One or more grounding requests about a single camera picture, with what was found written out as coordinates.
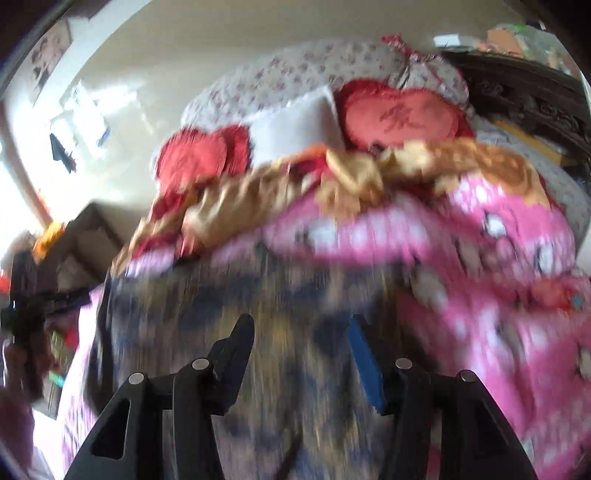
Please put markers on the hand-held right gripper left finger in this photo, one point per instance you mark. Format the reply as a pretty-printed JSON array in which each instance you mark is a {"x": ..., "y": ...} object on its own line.
[{"x": 231, "y": 355}]

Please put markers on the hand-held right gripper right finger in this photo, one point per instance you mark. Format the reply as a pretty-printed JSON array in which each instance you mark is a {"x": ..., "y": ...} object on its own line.
[{"x": 367, "y": 364}]

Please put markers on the brown floral patterned garment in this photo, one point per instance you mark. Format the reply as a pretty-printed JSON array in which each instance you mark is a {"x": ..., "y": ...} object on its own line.
[{"x": 277, "y": 304}]

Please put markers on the person's left forearm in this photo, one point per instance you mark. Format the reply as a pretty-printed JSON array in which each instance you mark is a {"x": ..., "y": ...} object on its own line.
[{"x": 14, "y": 429}]

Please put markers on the person's left hand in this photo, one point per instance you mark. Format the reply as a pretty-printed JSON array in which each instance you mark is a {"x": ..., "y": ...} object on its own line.
[{"x": 11, "y": 369}]

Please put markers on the dark wooden table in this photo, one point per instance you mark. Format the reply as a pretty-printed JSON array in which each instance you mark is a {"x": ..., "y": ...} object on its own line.
[{"x": 87, "y": 230}]

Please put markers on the pink penguin print blanket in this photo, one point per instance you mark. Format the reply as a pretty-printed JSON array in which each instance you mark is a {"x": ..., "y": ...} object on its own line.
[{"x": 485, "y": 300}]

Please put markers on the dark blue hanging cloth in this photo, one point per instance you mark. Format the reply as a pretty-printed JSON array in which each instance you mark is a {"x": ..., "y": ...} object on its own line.
[{"x": 62, "y": 152}]

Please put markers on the red and yellow cloth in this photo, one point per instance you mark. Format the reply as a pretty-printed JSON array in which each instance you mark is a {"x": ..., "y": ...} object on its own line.
[{"x": 355, "y": 175}]

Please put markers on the red heart-shaped pillow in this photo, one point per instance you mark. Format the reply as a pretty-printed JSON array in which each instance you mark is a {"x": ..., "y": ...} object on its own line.
[
  {"x": 194, "y": 157},
  {"x": 397, "y": 115}
]

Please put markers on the white pillow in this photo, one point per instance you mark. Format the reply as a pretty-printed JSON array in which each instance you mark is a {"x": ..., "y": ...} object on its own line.
[{"x": 295, "y": 129}]

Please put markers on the floral bed sheet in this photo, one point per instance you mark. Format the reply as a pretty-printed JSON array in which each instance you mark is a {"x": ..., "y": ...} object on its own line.
[{"x": 554, "y": 184}]

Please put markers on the floral folded quilt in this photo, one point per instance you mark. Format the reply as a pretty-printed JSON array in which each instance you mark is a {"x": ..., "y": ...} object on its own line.
[{"x": 295, "y": 69}]

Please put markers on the dark carved wooden headboard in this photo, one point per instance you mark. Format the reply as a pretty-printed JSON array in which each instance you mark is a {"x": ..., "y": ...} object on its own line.
[{"x": 521, "y": 87}]

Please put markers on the small white box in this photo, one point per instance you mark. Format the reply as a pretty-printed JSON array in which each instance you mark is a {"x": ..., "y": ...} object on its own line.
[{"x": 447, "y": 40}]

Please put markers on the pile of colourful packets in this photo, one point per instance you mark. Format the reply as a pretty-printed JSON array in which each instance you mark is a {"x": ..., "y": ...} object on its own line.
[{"x": 531, "y": 44}]

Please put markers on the wall poster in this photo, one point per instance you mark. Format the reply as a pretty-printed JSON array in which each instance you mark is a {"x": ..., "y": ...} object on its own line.
[{"x": 48, "y": 57}]

